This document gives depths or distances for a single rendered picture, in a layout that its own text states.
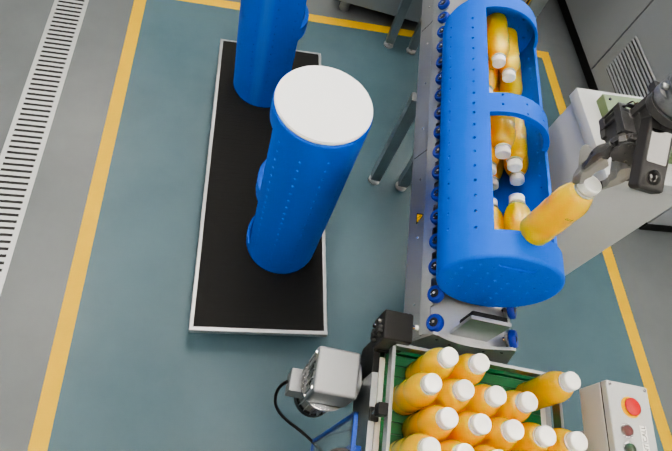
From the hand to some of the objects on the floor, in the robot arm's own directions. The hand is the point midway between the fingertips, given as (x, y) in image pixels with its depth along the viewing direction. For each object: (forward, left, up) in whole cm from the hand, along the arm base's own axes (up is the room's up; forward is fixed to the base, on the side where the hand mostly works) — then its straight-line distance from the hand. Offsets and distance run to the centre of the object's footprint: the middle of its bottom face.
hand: (589, 185), depth 97 cm
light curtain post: (-67, -117, -150) cm, 202 cm away
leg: (-16, -86, -148) cm, 172 cm away
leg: (-44, -180, -152) cm, 240 cm away
